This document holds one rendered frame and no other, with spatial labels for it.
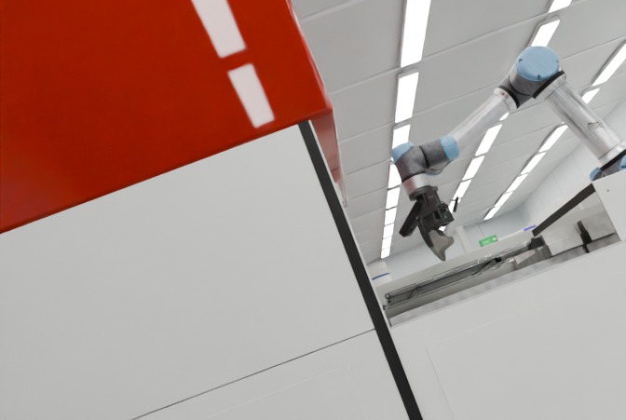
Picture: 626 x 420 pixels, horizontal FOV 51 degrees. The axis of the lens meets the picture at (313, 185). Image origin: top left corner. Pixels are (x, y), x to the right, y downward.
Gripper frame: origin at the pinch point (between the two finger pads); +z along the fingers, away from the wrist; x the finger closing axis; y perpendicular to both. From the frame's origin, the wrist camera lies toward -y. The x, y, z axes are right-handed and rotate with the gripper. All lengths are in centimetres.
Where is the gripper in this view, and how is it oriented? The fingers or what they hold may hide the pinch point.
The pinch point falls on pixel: (440, 258)
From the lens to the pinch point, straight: 193.1
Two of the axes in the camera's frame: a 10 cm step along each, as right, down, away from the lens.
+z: 3.4, 9.0, -2.7
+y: 7.0, -4.3, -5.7
